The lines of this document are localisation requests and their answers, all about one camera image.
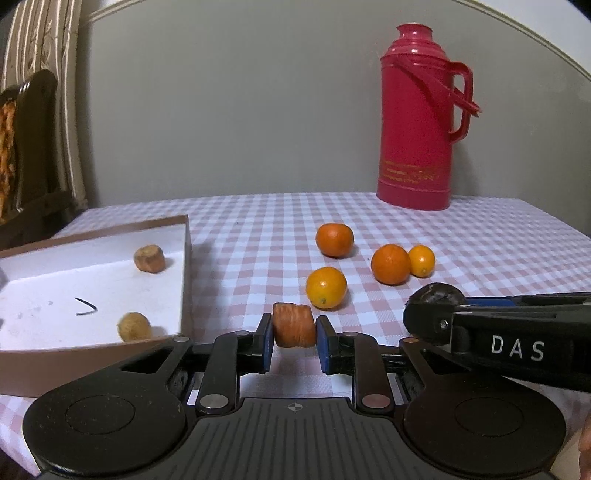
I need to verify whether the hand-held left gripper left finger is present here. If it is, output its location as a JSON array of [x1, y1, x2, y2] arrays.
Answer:
[[105, 313, 275, 417]]

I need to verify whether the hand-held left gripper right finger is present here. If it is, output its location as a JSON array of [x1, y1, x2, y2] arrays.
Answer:
[[316, 316, 463, 417]]

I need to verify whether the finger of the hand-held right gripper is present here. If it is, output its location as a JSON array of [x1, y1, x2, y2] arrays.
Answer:
[[403, 302, 458, 344], [464, 292, 591, 309]]

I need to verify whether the brown pastry roll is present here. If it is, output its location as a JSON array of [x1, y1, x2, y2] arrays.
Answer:
[[272, 302, 317, 348]]

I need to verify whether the dark brown round fruit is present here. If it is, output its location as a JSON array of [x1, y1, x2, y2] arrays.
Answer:
[[406, 283, 468, 309]]

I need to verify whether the orange kumquat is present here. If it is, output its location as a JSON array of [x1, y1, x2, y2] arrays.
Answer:
[[306, 267, 348, 310], [408, 245, 436, 278]]

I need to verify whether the orange mandarin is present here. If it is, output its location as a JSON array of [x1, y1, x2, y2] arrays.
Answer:
[[316, 223, 355, 258], [370, 244, 412, 284]]

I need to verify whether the brown cardboard box white inside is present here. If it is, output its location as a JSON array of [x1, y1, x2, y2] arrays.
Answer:
[[0, 215, 192, 398]]

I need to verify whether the person's right hand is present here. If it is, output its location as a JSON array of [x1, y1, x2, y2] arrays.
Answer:
[[578, 422, 591, 480]]

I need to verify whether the pink white checked tablecloth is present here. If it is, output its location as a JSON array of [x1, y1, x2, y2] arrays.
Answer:
[[0, 191, 591, 476]]

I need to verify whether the red thermos flask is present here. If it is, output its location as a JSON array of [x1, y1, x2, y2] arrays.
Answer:
[[376, 23, 482, 212]]

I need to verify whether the beige striped curtain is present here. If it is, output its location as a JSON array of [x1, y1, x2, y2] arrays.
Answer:
[[0, 0, 100, 210]]

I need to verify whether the dark wooden bench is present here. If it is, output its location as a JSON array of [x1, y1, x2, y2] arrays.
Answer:
[[0, 69, 77, 250]]

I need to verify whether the woven orange bench cushion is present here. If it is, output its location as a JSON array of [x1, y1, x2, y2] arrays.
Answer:
[[0, 99, 17, 222]]

